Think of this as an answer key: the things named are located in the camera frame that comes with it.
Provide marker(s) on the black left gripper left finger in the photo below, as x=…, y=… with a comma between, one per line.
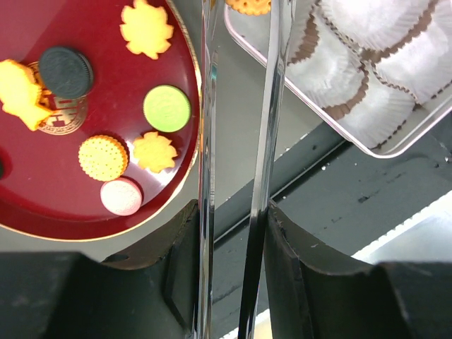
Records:
x=147, y=290

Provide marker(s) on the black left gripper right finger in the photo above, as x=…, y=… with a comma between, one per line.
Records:
x=316, y=291

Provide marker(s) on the silver metal tongs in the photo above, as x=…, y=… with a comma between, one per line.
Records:
x=282, y=15

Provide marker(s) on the pink sandwich cookie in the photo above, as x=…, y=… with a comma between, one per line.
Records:
x=121, y=196

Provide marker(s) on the orange flower cookie lower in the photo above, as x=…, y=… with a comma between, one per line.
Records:
x=154, y=152

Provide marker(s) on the orange flower cookie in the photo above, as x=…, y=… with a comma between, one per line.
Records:
x=145, y=29
x=154, y=152

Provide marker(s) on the orange round dotted cookie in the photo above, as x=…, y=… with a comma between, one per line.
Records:
x=103, y=158

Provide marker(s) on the red round lacquer tray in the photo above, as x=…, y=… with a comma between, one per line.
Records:
x=44, y=192

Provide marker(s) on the green sandwich cookie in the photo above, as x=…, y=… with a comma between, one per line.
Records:
x=166, y=108

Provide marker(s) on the orange leaf cookie large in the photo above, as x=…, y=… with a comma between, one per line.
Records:
x=20, y=94

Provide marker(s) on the orange flower cookie right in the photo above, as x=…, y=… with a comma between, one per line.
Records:
x=145, y=29

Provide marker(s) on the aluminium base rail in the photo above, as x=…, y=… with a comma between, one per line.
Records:
x=425, y=237

